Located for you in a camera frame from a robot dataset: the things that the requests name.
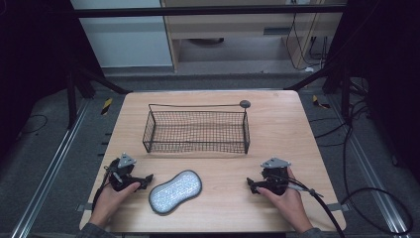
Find light wooden shelf cabinet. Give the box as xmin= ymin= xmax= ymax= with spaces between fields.
xmin=159 ymin=0 xmax=349 ymax=74

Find white cabinet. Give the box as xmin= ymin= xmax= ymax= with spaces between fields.
xmin=69 ymin=0 xmax=174 ymax=69

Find thin black floor cable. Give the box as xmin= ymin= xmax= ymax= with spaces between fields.
xmin=18 ymin=113 xmax=50 ymax=135

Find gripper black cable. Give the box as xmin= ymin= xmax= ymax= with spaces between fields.
xmin=91 ymin=167 xmax=117 ymax=212
xmin=272 ymin=174 xmax=347 ymax=238

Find yellow black striped tape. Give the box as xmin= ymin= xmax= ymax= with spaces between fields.
xmin=311 ymin=94 xmax=332 ymax=110
xmin=100 ymin=97 xmax=114 ymax=116

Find person's left hand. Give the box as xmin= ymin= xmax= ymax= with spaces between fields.
xmin=88 ymin=180 xmax=142 ymax=230

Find grey scrubbing sponge pad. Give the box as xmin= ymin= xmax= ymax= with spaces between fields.
xmin=148 ymin=169 xmax=203 ymax=216

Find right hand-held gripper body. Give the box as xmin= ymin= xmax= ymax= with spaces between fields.
xmin=257 ymin=157 xmax=298 ymax=196

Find aluminium floor rail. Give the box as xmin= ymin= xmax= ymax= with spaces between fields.
xmin=9 ymin=98 xmax=91 ymax=238
xmin=327 ymin=95 xmax=410 ymax=238

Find black hanging cables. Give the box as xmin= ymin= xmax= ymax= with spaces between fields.
xmin=284 ymin=0 xmax=331 ymax=71

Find black wire mesh basket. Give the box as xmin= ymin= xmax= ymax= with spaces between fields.
xmin=142 ymin=99 xmax=252 ymax=156

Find black horizontal frame bar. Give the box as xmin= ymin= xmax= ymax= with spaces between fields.
xmin=70 ymin=4 xmax=348 ymax=19

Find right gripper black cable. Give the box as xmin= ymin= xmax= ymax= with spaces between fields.
xmin=272 ymin=174 xmax=347 ymax=238

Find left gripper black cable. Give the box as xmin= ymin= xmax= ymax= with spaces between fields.
xmin=91 ymin=167 xmax=117 ymax=212

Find black metal stand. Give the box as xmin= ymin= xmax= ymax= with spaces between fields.
xmin=283 ymin=49 xmax=370 ymax=124
xmin=64 ymin=59 xmax=134 ymax=131

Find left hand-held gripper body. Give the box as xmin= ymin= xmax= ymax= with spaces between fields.
xmin=104 ymin=152 xmax=143 ymax=192

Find person's right hand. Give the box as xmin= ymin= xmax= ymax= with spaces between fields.
xmin=257 ymin=167 xmax=314 ymax=234

